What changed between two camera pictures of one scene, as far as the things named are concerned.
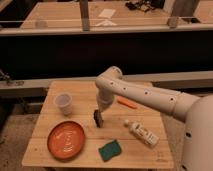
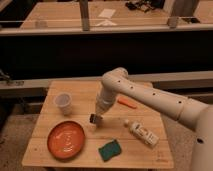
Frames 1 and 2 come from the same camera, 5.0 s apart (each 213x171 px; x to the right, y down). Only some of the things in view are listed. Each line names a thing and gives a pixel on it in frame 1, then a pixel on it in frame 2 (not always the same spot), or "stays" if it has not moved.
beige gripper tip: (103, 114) -> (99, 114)
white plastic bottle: (144, 136) stays
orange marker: (124, 101) stays
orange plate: (66, 140) stays
